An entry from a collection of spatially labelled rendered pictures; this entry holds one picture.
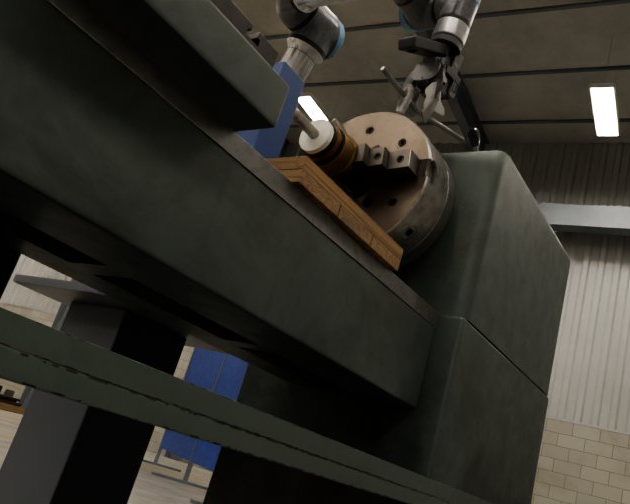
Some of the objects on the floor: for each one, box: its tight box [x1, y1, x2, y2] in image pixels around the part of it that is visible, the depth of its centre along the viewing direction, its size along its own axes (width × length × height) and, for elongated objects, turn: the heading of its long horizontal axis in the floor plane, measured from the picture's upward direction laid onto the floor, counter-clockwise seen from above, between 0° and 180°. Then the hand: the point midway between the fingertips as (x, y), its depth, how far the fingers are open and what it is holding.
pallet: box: [0, 381, 26, 415], centre depth 1196 cm, size 120×80×39 cm, turn 32°
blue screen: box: [143, 348, 248, 504], centre depth 790 cm, size 412×80×235 cm, turn 63°
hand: (410, 116), depth 139 cm, fingers open, 6 cm apart
